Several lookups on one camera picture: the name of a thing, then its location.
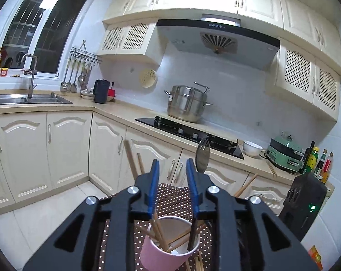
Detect steel ladle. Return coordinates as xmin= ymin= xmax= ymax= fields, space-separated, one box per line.
xmin=60 ymin=59 xmax=68 ymax=92

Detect steel faucet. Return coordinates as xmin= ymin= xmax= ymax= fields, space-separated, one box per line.
xmin=20 ymin=54 xmax=39 ymax=99

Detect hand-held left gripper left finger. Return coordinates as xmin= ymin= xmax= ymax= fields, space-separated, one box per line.
xmin=23 ymin=159 xmax=161 ymax=271

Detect hanging wooden-handled utensil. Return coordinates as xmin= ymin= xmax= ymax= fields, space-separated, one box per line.
xmin=83 ymin=63 xmax=92 ymax=91

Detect black gas stove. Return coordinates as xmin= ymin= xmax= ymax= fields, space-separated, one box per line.
xmin=135 ymin=115 xmax=244 ymax=159

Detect steel steamer pot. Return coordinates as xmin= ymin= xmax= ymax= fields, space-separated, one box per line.
xmin=164 ymin=82 xmax=213 ymax=123

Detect cream upper wall cabinets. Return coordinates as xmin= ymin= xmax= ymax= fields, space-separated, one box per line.
xmin=103 ymin=0 xmax=341 ymax=75

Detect dark sauce bottle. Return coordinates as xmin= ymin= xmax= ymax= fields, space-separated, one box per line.
xmin=315 ymin=149 xmax=328 ymax=180

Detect wire hanging rack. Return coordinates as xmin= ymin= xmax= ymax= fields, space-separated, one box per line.
xmin=69 ymin=40 xmax=102 ymax=63

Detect bunch of wooden chopsticks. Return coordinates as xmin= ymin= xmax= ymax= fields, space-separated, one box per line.
xmin=123 ymin=140 xmax=259 ymax=271

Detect pink cup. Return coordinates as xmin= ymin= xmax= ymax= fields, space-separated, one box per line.
xmin=139 ymin=216 xmax=201 ymax=271

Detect black kettle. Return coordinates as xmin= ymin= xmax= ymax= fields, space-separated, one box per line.
xmin=93 ymin=79 xmax=111 ymax=104

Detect steel slotted spoon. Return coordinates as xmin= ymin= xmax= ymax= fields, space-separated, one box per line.
xmin=66 ymin=59 xmax=73 ymax=90

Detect grey range hood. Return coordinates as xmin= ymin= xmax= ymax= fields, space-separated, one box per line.
xmin=156 ymin=14 xmax=281 ymax=71

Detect cream base cabinets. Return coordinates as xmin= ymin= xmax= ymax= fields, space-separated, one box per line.
xmin=0 ymin=110 xmax=333 ymax=218

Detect steel serving spoon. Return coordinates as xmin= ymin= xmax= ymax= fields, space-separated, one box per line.
xmin=77 ymin=61 xmax=85 ymax=86

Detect dark oil bottle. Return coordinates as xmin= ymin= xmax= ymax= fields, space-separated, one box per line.
xmin=302 ymin=141 xmax=315 ymax=174

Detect steel kitchen sink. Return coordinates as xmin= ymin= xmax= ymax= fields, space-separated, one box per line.
xmin=0 ymin=93 xmax=73 ymax=105

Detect white bowl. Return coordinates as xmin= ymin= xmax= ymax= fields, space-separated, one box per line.
xmin=242 ymin=140 xmax=264 ymax=158

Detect cream lattice-door wall cabinet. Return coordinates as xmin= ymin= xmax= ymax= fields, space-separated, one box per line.
xmin=96 ymin=17 xmax=167 ymax=64
xmin=272 ymin=38 xmax=341 ymax=122

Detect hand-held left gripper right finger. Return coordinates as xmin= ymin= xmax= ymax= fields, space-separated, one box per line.
xmin=186 ymin=158 xmax=319 ymax=271

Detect green electric cooker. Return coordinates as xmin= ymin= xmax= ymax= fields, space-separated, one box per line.
xmin=265 ymin=132 xmax=308 ymax=175

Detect kitchen window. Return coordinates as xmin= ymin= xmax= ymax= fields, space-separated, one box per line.
xmin=0 ymin=0 xmax=99 ymax=75

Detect brown polka-dot tablecloth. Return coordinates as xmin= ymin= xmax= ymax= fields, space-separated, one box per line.
xmin=98 ymin=183 xmax=216 ymax=271

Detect orange packet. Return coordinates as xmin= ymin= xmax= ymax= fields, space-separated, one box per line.
xmin=309 ymin=245 xmax=322 ymax=270

